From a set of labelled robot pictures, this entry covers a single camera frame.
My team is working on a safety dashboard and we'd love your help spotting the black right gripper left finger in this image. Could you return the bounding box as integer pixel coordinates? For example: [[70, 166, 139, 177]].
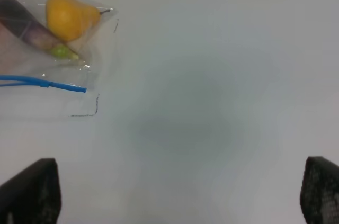
[[1, 158, 62, 223]]

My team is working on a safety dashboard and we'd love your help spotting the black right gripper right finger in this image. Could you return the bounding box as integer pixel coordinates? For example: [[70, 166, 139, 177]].
[[300, 156, 338, 223]]

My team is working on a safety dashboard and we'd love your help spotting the blue zipper slider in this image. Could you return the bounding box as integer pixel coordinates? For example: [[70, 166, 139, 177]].
[[39, 81, 51, 88]]

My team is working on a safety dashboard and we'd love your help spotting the clear plastic zip bag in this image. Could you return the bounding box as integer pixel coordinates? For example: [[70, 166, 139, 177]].
[[1, 0, 119, 121]]

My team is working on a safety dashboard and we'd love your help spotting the yellow toy pear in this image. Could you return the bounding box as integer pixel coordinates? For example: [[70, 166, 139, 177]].
[[46, 0, 112, 42]]

